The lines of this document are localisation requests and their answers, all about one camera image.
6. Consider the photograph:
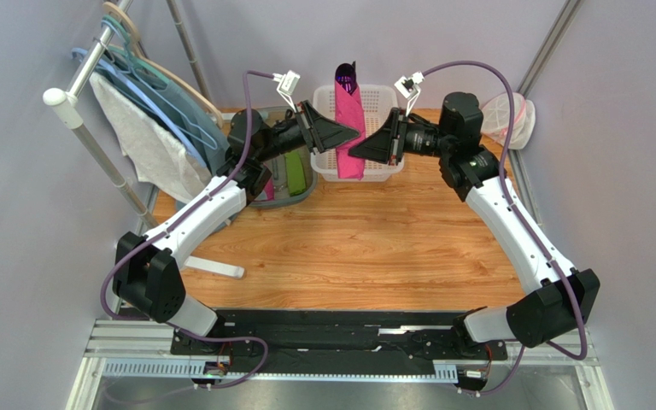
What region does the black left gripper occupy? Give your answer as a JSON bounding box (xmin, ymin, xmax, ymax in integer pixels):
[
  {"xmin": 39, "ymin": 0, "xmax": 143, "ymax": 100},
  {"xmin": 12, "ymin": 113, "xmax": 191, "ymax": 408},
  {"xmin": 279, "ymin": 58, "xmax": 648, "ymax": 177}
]
[{"xmin": 255, "ymin": 101, "xmax": 359, "ymax": 164}]

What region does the magenta paper napkin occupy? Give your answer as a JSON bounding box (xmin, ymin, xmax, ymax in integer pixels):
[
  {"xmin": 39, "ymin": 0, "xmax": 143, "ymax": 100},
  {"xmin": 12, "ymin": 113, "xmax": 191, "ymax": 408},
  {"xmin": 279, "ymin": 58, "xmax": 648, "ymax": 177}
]
[{"xmin": 334, "ymin": 73, "xmax": 368, "ymax": 181}]

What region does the purple metal spoon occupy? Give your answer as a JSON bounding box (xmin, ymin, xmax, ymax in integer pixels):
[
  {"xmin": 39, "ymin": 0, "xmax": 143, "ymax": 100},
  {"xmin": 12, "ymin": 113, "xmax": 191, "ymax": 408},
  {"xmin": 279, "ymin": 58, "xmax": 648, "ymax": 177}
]
[{"xmin": 334, "ymin": 63, "xmax": 358, "ymax": 95}]

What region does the black table knife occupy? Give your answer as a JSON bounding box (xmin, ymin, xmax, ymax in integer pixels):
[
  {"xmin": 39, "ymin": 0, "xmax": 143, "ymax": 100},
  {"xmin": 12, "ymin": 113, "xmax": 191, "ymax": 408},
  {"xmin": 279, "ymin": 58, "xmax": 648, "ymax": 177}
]
[{"xmin": 348, "ymin": 61, "xmax": 357, "ymax": 84}]

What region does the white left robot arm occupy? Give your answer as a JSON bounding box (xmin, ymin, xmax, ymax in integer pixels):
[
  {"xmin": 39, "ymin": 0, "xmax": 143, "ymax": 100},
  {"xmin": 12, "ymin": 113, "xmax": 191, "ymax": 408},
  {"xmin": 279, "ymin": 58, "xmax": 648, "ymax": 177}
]
[{"xmin": 106, "ymin": 101, "xmax": 360, "ymax": 337}]

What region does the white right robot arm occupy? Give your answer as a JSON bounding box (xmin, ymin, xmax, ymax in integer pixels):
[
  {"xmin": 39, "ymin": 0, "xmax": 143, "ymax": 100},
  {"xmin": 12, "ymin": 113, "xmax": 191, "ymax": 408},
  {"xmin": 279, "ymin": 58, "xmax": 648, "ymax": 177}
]
[{"xmin": 349, "ymin": 92, "xmax": 600, "ymax": 348}]

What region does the white perforated plastic basket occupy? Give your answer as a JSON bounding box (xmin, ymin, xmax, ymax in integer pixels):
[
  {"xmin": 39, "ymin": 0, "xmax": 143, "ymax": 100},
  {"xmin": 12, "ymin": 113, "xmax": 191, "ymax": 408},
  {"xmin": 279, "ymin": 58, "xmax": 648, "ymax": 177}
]
[{"xmin": 309, "ymin": 85, "xmax": 406, "ymax": 183}]

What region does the grey-green plastic tub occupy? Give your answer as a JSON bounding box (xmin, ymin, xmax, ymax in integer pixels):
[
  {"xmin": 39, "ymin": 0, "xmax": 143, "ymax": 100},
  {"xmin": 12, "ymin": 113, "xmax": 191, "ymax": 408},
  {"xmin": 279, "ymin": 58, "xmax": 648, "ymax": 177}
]
[{"xmin": 220, "ymin": 108, "xmax": 315, "ymax": 209}]

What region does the green utensil sleeve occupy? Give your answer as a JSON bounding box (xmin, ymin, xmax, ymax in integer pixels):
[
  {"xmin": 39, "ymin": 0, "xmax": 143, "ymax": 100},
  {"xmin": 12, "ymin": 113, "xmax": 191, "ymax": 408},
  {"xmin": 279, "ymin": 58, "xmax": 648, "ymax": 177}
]
[{"xmin": 284, "ymin": 151, "xmax": 308, "ymax": 196}]

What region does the pink utensil sleeve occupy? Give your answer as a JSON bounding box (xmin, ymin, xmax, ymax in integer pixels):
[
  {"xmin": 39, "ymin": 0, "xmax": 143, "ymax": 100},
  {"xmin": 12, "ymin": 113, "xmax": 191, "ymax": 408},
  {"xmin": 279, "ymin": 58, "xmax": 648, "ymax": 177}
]
[{"xmin": 262, "ymin": 179, "xmax": 275, "ymax": 201}]

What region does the white mesh laundry bag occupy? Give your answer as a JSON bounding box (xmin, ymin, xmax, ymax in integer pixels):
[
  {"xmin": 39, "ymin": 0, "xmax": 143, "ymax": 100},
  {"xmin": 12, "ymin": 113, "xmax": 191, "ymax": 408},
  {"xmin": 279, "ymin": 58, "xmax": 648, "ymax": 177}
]
[{"xmin": 480, "ymin": 92, "xmax": 536, "ymax": 150}]

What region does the blue-grey cloth garment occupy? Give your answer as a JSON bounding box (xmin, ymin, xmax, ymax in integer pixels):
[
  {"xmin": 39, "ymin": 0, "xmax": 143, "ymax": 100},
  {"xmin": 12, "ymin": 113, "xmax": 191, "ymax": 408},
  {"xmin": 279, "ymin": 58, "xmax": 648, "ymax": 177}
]
[{"xmin": 90, "ymin": 62, "xmax": 229, "ymax": 205}]

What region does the white terry towel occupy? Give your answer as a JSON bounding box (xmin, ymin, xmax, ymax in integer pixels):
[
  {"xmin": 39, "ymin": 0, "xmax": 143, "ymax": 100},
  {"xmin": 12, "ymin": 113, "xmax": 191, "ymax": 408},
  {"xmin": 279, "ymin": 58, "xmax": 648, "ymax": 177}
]
[{"xmin": 90, "ymin": 73, "xmax": 212, "ymax": 203}]

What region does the white clothes rack foot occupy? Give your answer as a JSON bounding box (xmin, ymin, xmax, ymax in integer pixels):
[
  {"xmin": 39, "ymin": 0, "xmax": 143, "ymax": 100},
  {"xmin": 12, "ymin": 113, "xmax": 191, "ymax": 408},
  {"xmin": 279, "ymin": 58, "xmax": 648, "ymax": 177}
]
[{"xmin": 184, "ymin": 256, "xmax": 245, "ymax": 279}]

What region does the beige wooden hanger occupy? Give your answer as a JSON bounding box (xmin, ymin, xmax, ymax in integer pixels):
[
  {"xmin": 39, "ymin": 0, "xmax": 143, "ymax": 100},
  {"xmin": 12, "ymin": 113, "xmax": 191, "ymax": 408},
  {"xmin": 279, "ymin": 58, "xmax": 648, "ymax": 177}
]
[{"xmin": 102, "ymin": 0, "xmax": 225, "ymax": 127}]

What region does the teal plastic hanger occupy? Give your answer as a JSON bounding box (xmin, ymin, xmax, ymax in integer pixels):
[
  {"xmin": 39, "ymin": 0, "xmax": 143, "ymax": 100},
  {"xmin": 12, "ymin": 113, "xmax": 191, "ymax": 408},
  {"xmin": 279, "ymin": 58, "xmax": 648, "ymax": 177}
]
[{"xmin": 100, "ymin": 14, "xmax": 218, "ymax": 152}]

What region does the light blue plastic hanger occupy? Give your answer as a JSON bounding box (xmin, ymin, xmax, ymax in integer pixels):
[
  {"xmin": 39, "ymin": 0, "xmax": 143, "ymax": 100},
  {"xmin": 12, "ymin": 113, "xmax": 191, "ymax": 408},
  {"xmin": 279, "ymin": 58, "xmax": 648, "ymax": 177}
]
[{"xmin": 96, "ymin": 47, "xmax": 228, "ymax": 173}]

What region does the silver clothes rack pole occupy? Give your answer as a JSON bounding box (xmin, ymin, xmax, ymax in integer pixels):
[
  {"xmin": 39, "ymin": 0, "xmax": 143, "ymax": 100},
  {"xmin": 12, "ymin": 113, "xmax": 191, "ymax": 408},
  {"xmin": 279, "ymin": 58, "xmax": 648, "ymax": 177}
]
[{"xmin": 42, "ymin": 23, "xmax": 156, "ymax": 228}]

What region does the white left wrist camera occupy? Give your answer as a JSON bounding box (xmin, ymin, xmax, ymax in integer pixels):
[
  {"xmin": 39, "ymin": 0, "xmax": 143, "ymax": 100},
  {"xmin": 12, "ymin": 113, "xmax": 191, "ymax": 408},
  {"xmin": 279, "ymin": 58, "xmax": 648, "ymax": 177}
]
[{"xmin": 272, "ymin": 70, "xmax": 301, "ymax": 111}]

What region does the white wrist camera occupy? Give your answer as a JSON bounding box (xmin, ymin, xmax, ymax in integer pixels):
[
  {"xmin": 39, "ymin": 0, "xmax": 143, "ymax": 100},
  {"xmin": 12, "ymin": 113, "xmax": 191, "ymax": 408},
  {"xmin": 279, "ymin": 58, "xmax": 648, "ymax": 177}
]
[
  {"xmin": 394, "ymin": 72, "xmax": 425, "ymax": 115},
  {"xmin": 272, "ymin": 70, "xmax": 301, "ymax": 111}
]

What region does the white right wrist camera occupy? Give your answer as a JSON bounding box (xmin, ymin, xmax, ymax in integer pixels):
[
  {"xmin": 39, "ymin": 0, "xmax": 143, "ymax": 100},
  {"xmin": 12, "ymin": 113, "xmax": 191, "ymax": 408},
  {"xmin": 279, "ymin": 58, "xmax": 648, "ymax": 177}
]
[{"xmin": 394, "ymin": 72, "xmax": 425, "ymax": 115}]

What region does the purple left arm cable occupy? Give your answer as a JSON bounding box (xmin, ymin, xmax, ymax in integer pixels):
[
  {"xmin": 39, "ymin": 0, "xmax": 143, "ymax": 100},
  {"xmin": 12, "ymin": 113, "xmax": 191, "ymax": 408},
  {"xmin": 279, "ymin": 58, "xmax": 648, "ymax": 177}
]
[{"xmin": 99, "ymin": 69, "xmax": 284, "ymax": 390}]

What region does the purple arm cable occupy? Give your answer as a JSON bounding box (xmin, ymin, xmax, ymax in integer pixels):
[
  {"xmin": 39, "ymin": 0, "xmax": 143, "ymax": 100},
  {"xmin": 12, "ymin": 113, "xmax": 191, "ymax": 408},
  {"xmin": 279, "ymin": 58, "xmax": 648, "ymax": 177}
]
[
  {"xmin": 413, "ymin": 61, "xmax": 589, "ymax": 397},
  {"xmin": 99, "ymin": 69, "xmax": 284, "ymax": 390}
]

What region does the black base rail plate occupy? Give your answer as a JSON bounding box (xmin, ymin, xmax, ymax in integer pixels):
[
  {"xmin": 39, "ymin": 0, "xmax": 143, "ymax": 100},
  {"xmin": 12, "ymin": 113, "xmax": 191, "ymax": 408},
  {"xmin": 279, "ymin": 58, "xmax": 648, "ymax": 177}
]
[{"xmin": 170, "ymin": 308, "xmax": 508, "ymax": 376}]

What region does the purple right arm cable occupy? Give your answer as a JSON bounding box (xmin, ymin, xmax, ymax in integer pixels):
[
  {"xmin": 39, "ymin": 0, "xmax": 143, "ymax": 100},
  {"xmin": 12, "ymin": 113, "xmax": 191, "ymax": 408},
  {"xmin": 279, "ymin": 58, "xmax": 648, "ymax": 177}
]
[{"xmin": 413, "ymin": 61, "xmax": 589, "ymax": 397}]

